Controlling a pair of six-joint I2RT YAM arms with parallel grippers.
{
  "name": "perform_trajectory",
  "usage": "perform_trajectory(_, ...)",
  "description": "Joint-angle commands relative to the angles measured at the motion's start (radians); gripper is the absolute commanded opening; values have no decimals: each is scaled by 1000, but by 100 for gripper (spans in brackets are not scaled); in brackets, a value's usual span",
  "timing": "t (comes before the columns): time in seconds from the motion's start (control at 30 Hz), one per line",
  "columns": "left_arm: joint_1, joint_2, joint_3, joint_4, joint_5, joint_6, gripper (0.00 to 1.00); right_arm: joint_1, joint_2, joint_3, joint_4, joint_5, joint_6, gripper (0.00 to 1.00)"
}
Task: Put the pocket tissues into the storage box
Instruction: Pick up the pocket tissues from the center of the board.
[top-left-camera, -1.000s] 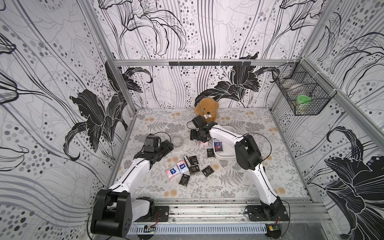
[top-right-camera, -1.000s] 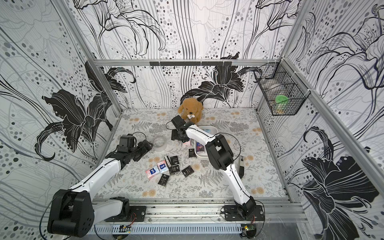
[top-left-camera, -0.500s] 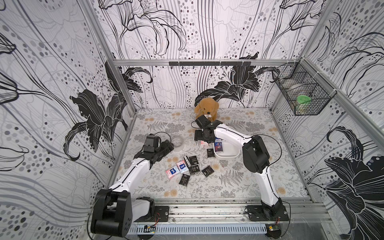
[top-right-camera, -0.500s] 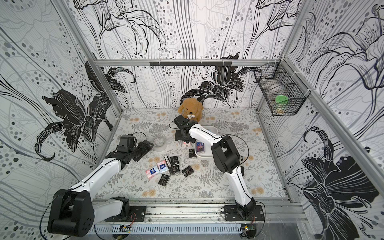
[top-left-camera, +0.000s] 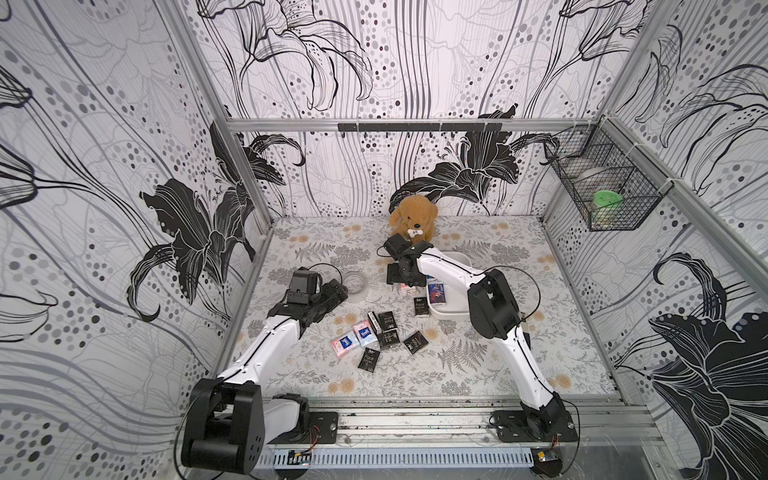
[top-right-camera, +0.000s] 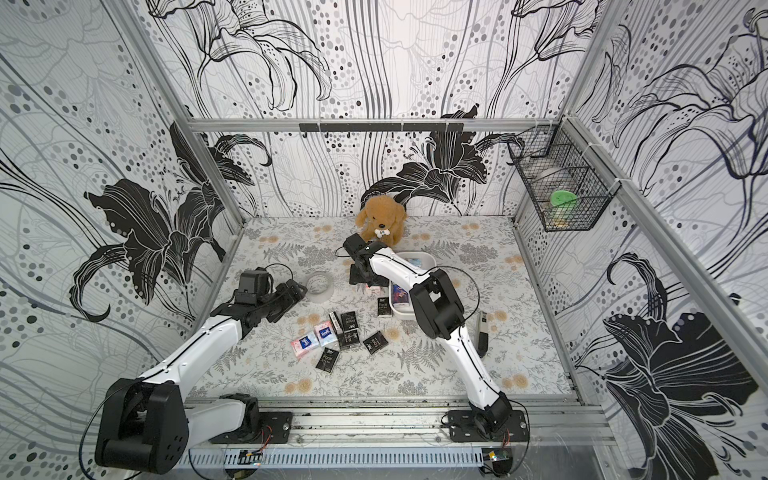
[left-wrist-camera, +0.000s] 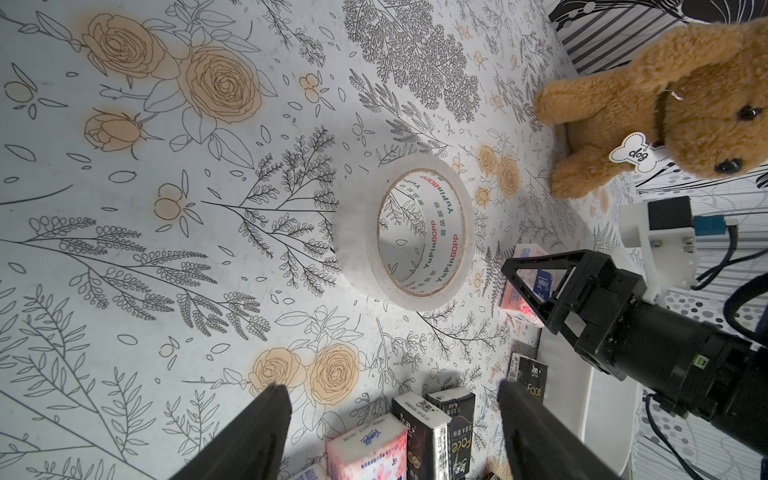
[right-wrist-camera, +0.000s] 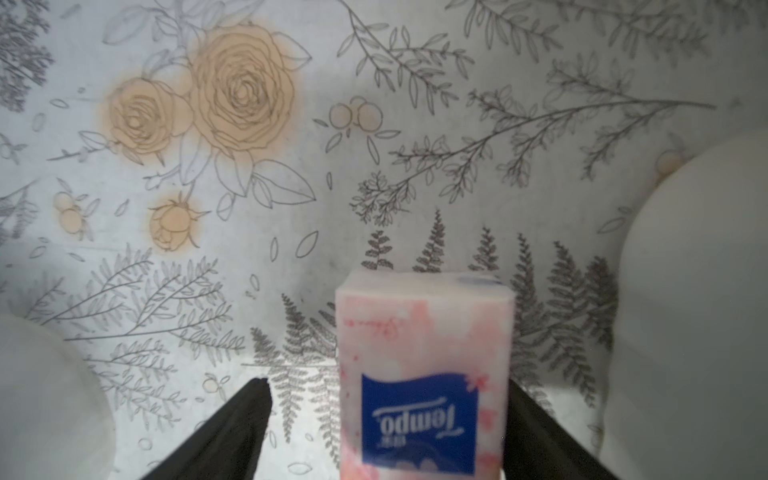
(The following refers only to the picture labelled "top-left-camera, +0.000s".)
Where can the pink tissue pack front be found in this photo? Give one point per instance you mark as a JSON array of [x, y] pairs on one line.
[[345, 344]]

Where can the black wire basket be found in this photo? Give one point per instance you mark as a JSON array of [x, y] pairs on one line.
[[587, 159]]

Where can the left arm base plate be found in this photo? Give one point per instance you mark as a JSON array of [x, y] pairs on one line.
[[322, 429]]

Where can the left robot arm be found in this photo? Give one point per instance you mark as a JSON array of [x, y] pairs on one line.
[[227, 423]]

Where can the pink Tempo tissue pack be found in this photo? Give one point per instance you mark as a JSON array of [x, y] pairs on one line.
[[409, 292]]

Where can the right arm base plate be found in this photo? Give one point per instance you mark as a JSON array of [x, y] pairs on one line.
[[515, 426]]

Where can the black tissue pack upright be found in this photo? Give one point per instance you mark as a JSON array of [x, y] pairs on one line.
[[373, 320]]

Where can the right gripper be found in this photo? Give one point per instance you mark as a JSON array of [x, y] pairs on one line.
[[401, 273]]

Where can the pink tissue pack middle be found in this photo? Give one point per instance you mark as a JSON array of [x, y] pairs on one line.
[[365, 333]]

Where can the dark blue picture tissue pack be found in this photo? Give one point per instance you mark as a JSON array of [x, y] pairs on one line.
[[436, 292]]

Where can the clear tape roll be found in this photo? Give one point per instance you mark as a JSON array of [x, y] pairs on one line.
[[355, 282]]

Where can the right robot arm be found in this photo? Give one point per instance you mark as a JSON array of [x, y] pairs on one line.
[[494, 314]]

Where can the black pack lower middle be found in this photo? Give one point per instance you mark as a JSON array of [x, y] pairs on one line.
[[388, 339]]

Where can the white cable duct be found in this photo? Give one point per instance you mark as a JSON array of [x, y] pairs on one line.
[[507, 456]]

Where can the white storage box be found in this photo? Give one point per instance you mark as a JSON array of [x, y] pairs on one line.
[[457, 307]]

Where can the black Face tissue pack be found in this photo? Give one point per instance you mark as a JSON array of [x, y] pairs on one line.
[[386, 321]]

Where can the black Face pack right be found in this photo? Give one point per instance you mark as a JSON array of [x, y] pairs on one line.
[[421, 307]]

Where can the black pack front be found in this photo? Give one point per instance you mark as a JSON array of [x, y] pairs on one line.
[[369, 360]]

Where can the brown plush dog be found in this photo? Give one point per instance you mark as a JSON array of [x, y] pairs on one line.
[[414, 218]]

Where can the green lidded container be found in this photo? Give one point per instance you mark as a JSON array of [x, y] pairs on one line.
[[604, 208]]

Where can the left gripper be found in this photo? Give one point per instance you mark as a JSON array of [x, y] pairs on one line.
[[335, 296]]

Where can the black pack lower right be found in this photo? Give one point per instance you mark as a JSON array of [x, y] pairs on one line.
[[415, 342]]

